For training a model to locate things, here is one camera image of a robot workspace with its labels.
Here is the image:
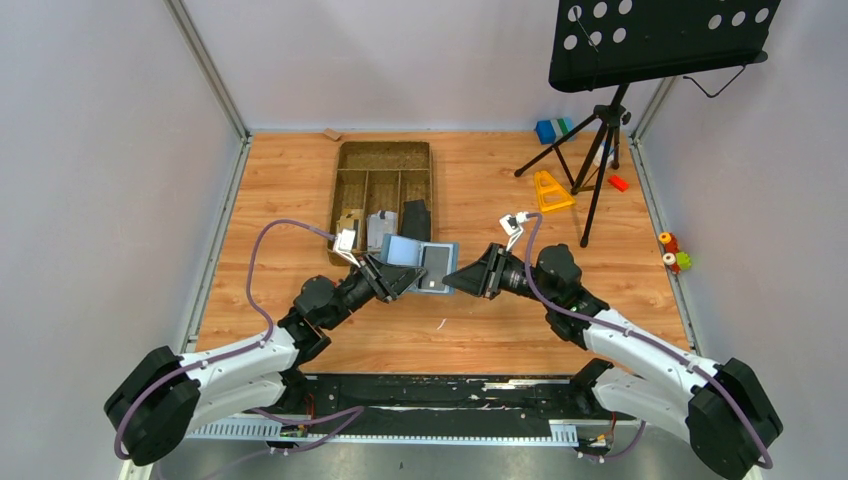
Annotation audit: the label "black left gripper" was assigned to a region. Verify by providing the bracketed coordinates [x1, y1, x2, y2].
[324, 251, 426, 331]

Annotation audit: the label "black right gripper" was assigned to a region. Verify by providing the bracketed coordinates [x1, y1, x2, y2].
[442, 243, 556, 307]

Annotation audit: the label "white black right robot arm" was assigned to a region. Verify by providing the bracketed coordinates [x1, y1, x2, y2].
[443, 244, 784, 479]

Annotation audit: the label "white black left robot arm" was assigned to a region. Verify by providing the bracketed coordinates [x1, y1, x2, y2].
[104, 255, 426, 466]

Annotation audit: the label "white card in tray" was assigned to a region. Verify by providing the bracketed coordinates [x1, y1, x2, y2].
[366, 210, 398, 252]

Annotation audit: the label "tan cards in tray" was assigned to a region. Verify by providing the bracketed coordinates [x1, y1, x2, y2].
[336, 208, 365, 252]

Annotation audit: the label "black wallet in tray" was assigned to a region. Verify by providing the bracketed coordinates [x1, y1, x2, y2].
[399, 199, 432, 242]

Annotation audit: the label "woven compartment tray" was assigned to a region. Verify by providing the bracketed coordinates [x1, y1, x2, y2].
[328, 141, 436, 257]

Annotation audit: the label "yellow triangular toy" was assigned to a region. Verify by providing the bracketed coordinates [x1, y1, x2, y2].
[533, 170, 576, 213]

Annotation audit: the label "small cardboard scrap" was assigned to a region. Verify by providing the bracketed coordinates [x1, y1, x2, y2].
[322, 128, 342, 142]

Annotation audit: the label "blue green block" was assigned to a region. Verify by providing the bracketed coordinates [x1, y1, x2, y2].
[534, 117, 574, 145]

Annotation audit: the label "red block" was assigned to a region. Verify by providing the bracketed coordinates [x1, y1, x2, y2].
[608, 175, 630, 193]

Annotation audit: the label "colourful toy stack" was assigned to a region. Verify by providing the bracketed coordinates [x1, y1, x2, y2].
[657, 231, 693, 275]

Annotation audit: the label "black music stand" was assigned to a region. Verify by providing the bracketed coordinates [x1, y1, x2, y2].
[541, 1, 779, 247]

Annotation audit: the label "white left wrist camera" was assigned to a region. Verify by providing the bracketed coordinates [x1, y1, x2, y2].
[332, 228, 360, 267]

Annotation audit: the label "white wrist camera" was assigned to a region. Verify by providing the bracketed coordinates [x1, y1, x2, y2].
[332, 228, 360, 267]
[499, 211, 531, 252]

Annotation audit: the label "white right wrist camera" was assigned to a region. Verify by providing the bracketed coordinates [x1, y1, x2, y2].
[499, 211, 531, 252]

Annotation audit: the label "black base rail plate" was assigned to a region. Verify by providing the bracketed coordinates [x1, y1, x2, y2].
[267, 373, 612, 438]

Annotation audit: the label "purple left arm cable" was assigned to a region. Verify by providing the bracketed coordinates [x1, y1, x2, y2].
[113, 219, 339, 461]

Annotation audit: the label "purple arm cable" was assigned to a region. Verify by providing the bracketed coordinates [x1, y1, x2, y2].
[523, 211, 775, 470]
[113, 219, 339, 461]

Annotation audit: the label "white slotted cable duct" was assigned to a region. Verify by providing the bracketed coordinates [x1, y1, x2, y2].
[192, 418, 580, 446]

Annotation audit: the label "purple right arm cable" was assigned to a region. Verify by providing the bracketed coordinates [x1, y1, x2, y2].
[523, 211, 775, 470]

